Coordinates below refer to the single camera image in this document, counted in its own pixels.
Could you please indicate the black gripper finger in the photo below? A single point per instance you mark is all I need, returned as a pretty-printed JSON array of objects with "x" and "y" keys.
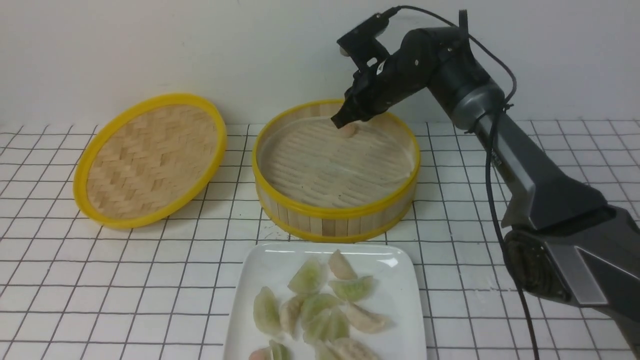
[{"x": 367, "y": 108}]

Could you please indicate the pale pink dumpling top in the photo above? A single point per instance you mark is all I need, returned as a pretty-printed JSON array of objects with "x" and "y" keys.
[{"x": 340, "y": 267}]

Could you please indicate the small green dumpling bottom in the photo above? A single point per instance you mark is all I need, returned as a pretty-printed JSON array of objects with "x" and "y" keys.
[{"x": 278, "y": 351}]

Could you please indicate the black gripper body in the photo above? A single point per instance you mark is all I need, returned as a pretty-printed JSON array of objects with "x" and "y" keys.
[{"x": 426, "y": 59}]

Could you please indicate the yellow-rimmed bamboo steamer basket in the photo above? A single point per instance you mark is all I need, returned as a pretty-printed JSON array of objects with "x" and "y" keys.
[{"x": 321, "y": 184}]

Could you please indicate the yellow-rimmed woven bamboo lid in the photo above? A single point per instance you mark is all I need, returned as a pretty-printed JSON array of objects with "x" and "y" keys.
[{"x": 150, "y": 161}]

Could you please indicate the pale dumpling left middle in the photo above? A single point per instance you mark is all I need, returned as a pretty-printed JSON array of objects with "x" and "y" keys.
[{"x": 289, "y": 313}]

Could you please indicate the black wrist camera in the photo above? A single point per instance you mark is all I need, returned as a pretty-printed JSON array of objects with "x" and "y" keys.
[{"x": 361, "y": 45}]

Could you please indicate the pale dumpling bottom right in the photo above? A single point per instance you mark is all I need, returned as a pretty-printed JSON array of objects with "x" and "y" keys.
[{"x": 343, "y": 349}]

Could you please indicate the white rectangular plate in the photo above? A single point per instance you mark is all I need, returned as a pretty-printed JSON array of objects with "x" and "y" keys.
[{"x": 395, "y": 295}]

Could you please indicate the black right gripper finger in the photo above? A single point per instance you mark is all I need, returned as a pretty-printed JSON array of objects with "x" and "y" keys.
[{"x": 346, "y": 115}]

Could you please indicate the pale dumpling right lower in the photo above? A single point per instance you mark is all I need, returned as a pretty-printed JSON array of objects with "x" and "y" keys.
[{"x": 365, "y": 321}]

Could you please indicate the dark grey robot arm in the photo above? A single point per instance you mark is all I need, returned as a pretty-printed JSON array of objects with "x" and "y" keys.
[{"x": 565, "y": 243}]

